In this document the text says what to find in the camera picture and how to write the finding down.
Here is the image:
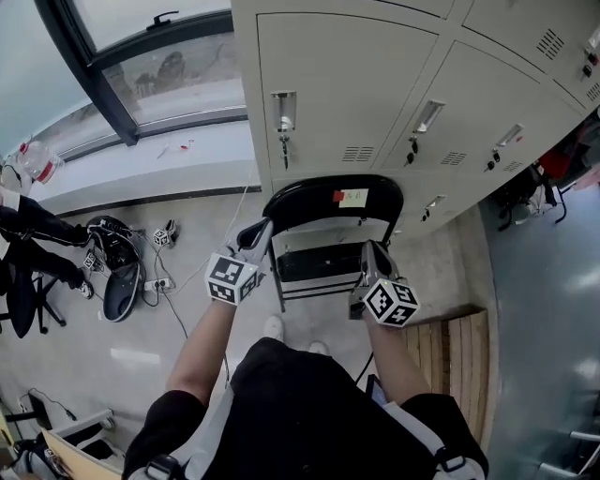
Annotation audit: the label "black folding chair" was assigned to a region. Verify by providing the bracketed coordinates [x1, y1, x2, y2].
[261, 173, 405, 314]

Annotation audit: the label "phone with blue screen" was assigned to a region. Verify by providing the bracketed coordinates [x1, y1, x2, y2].
[366, 373, 389, 405]

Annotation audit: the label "white metal rack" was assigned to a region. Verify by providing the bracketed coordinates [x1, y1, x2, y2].
[538, 421, 600, 480]

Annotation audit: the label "wooden slat pallet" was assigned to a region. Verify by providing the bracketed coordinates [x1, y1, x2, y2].
[400, 307, 491, 444]

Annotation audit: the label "person's white left shoe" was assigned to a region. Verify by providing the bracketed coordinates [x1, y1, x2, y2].
[262, 314, 286, 343]

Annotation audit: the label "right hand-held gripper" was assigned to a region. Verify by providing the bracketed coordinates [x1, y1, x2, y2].
[349, 239, 421, 330]

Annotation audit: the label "person's right forearm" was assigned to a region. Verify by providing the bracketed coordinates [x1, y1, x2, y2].
[363, 316, 431, 404]

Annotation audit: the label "grey metal locker cabinet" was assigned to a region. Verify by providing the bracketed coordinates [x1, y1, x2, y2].
[232, 0, 600, 235]

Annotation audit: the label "clear plastic bottle red label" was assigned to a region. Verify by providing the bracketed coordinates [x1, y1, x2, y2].
[17, 139, 65, 185]

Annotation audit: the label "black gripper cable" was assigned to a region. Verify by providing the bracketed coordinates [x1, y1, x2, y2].
[353, 351, 375, 383]

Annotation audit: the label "yellow sticky note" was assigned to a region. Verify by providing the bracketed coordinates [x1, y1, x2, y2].
[337, 188, 368, 208]

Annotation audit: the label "black office chair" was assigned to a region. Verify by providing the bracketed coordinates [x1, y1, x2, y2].
[0, 262, 68, 339]

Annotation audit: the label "person's left forearm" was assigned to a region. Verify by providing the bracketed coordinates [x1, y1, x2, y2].
[166, 299, 235, 409]

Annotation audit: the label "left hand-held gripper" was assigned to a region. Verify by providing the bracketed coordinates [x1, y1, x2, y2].
[204, 217, 276, 307]

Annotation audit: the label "person's black clothed body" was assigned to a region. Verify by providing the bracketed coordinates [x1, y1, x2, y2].
[122, 337, 489, 480]

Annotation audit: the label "white floor cable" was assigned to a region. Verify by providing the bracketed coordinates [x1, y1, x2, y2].
[175, 158, 257, 294]

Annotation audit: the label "black window frame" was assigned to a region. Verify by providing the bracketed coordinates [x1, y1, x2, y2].
[35, 0, 249, 146]

